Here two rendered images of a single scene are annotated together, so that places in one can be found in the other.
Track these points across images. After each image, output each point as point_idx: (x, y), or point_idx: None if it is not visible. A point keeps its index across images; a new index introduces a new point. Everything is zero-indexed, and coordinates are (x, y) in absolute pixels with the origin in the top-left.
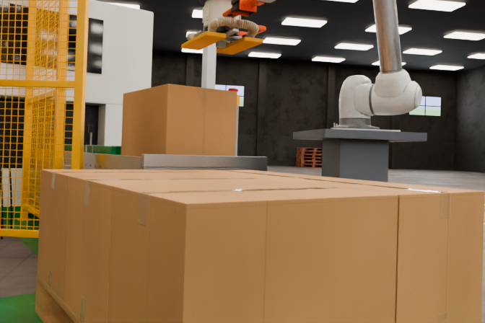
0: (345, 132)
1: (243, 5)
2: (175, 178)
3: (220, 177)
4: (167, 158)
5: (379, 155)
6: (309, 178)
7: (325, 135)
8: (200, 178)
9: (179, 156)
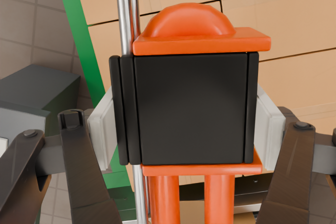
0: (10, 107)
1: None
2: None
3: (265, 10)
4: (259, 200)
5: None
6: (141, 7)
7: (50, 112)
8: None
9: (240, 204)
